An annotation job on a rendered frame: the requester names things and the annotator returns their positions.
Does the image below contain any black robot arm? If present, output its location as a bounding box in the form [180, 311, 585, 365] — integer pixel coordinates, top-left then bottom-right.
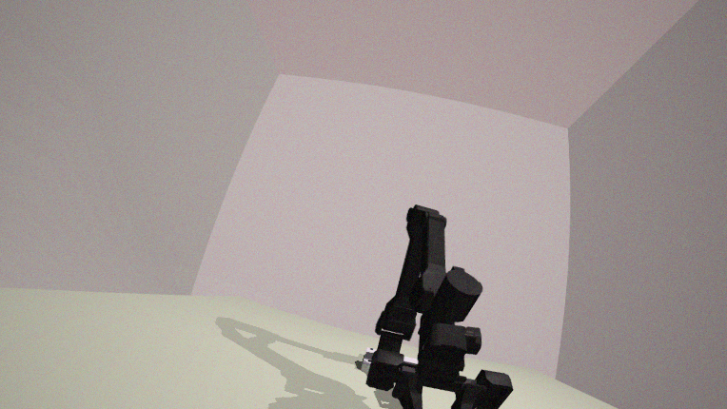
[375, 204, 483, 371]

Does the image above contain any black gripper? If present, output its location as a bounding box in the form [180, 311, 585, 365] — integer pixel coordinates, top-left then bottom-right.
[366, 330, 513, 409]

